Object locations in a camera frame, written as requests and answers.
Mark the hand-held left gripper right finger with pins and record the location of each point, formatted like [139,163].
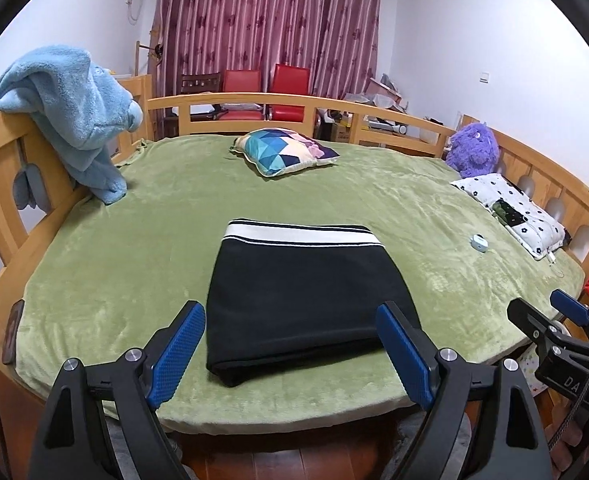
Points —
[404,355]

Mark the maroon patterned curtain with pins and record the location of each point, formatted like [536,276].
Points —
[269,20]

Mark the black pants with white waistband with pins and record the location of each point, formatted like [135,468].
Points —
[299,305]

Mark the small round blue object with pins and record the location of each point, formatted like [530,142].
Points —
[478,242]

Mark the geometric patterned pillow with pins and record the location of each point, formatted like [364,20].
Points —
[279,152]

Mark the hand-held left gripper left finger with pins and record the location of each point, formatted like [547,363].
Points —
[177,350]

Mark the person's right hand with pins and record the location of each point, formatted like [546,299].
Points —
[582,442]

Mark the purple plush toy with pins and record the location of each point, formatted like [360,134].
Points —
[472,150]

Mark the light blue fleece blanket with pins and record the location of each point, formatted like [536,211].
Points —
[74,110]

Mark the green bed blanket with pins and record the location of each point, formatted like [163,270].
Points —
[149,260]

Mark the white floral pillow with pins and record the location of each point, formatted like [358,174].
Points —
[539,230]

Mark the wooden coat rack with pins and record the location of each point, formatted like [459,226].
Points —
[147,55]

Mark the cardboard box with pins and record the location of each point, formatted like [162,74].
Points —
[341,132]

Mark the dark wooden chair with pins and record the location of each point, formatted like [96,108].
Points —
[199,82]

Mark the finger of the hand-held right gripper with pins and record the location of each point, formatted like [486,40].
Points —
[569,306]
[524,315]

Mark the dark brown flat object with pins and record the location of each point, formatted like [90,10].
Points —
[13,330]

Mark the red chair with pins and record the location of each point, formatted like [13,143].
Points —
[292,80]
[242,82]

